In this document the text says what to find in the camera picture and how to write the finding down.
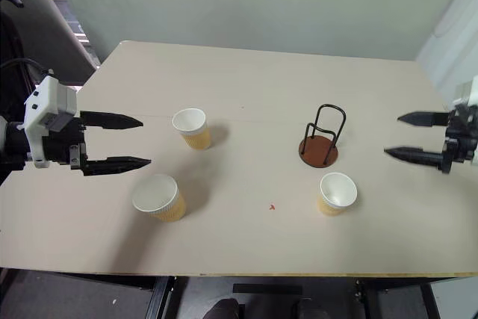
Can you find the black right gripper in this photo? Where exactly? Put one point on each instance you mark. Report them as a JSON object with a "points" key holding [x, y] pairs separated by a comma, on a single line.
{"points": [[461, 136]]}

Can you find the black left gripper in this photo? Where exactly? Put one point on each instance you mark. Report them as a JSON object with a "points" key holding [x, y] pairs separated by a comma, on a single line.
{"points": [[59, 147]]}

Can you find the yellow ribbed paper cup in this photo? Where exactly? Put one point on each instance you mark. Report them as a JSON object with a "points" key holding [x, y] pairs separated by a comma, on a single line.
{"points": [[328, 207], [196, 137], [170, 208]]}

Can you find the black background equipment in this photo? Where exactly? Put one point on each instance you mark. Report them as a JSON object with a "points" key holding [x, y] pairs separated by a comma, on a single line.
{"points": [[11, 35]]}

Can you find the small red scrap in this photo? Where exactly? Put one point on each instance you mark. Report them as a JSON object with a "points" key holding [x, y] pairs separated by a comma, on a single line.
{"points": [[272, 207]]}

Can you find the dark rounded shape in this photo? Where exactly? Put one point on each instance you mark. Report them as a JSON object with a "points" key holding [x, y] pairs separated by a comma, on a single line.
{"points": [[224, 309]]}

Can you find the flat black bar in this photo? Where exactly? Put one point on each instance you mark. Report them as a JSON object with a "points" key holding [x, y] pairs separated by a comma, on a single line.
{"points": [[267, 289]]}

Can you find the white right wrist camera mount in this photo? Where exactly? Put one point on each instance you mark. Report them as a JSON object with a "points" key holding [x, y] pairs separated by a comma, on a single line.
{"points": [[470, 91]]}

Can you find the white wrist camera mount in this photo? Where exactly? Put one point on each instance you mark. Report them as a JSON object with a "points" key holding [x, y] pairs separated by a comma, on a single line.
{"points": [[46, 106], [470, 91]]}

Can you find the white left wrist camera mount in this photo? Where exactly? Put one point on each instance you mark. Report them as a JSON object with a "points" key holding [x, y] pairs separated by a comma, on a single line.
{"points": [[46, 106]]}

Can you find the black table frame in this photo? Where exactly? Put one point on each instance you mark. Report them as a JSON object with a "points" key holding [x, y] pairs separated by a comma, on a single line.
{"points": [[160, 296]]}

